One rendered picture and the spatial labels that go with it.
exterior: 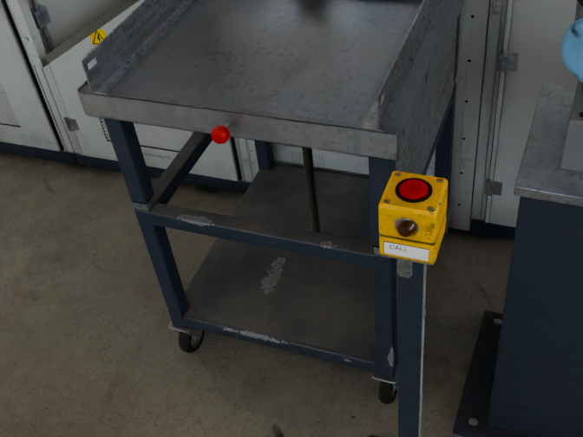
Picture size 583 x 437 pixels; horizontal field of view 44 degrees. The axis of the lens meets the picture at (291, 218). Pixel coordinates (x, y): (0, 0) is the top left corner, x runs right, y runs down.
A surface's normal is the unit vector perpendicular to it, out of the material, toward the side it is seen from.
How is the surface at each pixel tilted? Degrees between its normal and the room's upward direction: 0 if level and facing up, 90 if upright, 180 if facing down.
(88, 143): 90
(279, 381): 0
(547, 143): 0
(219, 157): 90
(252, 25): 0
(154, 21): 90
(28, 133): 90
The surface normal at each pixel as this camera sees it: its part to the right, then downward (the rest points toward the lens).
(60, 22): 0.85, 0.28
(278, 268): -0.10, -0.73
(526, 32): -0.35, 0.66
